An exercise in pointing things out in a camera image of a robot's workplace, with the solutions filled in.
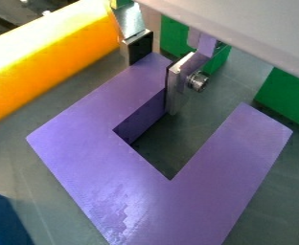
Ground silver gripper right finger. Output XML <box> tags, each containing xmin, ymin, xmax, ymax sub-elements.
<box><xmin>165</xmin><ymin>28</ymin><xmax>218</xmax><ymax>115</ymax></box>

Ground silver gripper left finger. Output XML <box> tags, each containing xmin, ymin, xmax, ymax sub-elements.
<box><xmin>109</xmin><ymin>0</ymin><xmax>154</xmax><ymax>66</ymax></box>

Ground purple U-shaped block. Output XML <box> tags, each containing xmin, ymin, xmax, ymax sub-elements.
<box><xmin>27</xmin><ymin>53</ymin><xmax>292</xmax><ymax>245</ymax></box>

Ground green stepped arch block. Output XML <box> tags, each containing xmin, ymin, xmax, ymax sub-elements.
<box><xmin>113</xmin><ymin>0</ymin><xmax>299</xmax><ymax>132</ymax></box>

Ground long yellow bar block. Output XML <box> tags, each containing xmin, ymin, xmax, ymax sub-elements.
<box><xmin>0</xmin><ymin>0</ymin><xmax>118</xmax><ymax>121</ymax></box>

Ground blue U-shaped block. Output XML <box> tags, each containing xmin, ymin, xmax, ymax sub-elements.
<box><xmin>0</xmin><ymin>194</ymin><xmax>35</xmax><ymax>245</ymax></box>

